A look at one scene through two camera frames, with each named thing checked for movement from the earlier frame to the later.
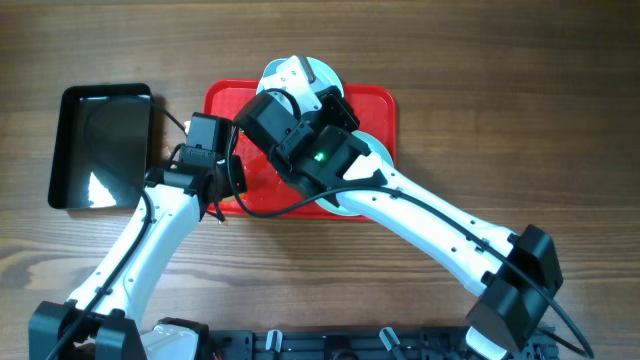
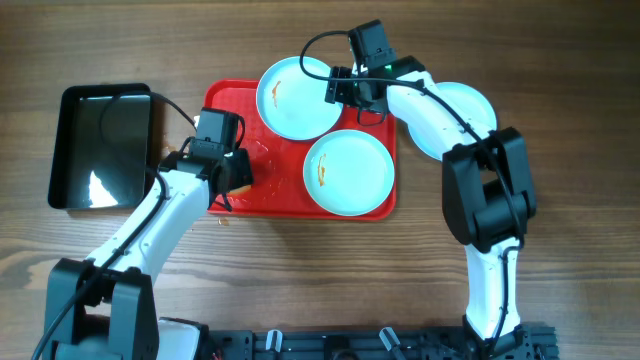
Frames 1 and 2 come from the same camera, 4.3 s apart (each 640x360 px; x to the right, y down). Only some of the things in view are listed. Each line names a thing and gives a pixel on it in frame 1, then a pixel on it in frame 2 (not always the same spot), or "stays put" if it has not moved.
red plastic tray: [267, 193] stays put
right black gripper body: [335, 113] -> [350, 93]
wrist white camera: [273, 122] -> [369, 47]
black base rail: [434, 343] stays put
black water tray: [102, 146] stays put
